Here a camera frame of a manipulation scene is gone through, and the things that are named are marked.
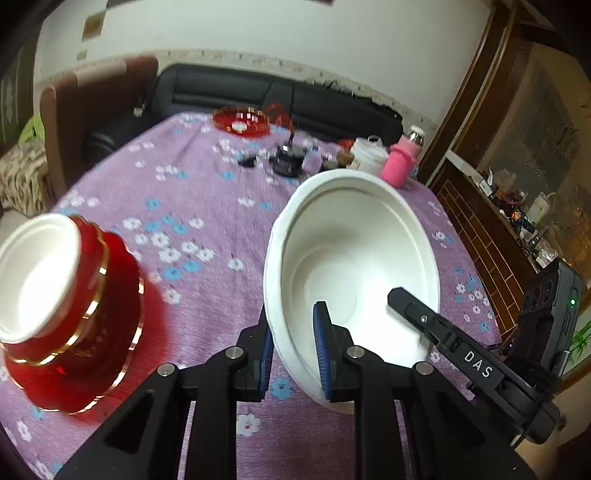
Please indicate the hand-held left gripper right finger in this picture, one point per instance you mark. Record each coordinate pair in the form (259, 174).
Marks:
(322, 350)

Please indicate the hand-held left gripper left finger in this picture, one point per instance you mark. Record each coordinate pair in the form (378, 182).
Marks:
(266, 364)

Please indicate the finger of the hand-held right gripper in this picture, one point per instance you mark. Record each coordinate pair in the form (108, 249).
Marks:
(418, 314)

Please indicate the white plastic bowl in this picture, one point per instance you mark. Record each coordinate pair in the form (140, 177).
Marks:
(32, 277)
(355, 258)

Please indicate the red glass plate gold rim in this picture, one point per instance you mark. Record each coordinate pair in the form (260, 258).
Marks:
(106, 355)
(241, 119)

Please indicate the red cup with white interior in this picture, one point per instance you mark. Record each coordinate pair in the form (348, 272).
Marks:
(99, 272)

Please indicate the green potted plant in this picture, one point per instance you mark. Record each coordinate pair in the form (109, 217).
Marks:
(581, 344)

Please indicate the brick-patterned wooden sideboard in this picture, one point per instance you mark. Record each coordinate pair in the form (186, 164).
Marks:
(480, 230)

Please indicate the white kettle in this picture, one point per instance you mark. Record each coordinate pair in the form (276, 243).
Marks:
(539, 208)

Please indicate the pink sleeved bottle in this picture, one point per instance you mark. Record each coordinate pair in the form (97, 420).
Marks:
(400, 159)

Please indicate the white jar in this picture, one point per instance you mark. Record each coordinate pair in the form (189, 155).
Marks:
(368, 156)

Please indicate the purple floral tablecloth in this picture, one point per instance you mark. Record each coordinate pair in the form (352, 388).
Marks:
(198, 207)

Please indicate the small brown jar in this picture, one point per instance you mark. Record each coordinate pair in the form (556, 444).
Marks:
(345, 158)

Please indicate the small black adapter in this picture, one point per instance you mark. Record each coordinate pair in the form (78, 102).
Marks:
(247, 161)

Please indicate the red plastic bag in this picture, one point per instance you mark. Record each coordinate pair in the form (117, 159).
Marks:
(279, 113)

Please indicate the black leather sofa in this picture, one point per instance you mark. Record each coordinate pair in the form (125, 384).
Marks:
(277, 92)

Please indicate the patterned cushion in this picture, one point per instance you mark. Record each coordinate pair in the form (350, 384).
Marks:
(23, 175)

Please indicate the brown armchair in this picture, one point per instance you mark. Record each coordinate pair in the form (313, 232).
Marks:
(83, 101)

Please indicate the green cloth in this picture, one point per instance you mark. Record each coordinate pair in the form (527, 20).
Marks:
(31, 130)

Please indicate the dark wooden glass-door cabinet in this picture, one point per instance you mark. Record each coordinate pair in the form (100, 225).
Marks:
(16, 83)

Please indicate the brown wooden door frame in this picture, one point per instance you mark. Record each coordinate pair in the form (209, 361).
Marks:
(480, 69)

